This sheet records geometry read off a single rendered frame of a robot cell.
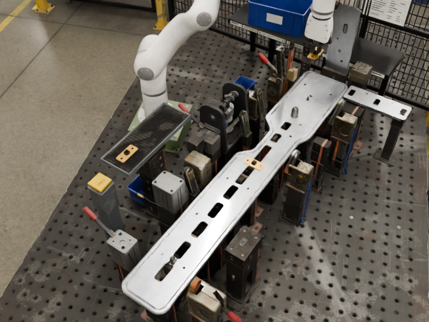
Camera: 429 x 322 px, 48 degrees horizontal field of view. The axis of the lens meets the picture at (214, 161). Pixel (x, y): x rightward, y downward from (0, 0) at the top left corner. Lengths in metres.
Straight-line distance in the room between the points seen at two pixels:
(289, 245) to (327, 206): 0.28
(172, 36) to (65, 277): 1.06
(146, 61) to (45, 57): 2.43
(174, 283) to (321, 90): 1.15
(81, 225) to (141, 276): 0.62
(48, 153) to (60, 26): 1.62
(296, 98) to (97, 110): 1.93
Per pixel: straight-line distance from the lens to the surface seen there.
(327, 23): 1.97
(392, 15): 2.53
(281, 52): 2.16
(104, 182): 1.72
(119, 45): 4.43
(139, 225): 2.15
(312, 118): 2.16
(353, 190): 2.32
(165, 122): 1.88
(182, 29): 2.01
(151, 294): 1.64
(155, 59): 2.09
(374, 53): 2.54
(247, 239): 1.69
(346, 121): 2.11
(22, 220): 3.24
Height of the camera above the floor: 2.45
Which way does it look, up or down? 48 degrees down
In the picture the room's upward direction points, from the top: 2 degrees counter-clockwise
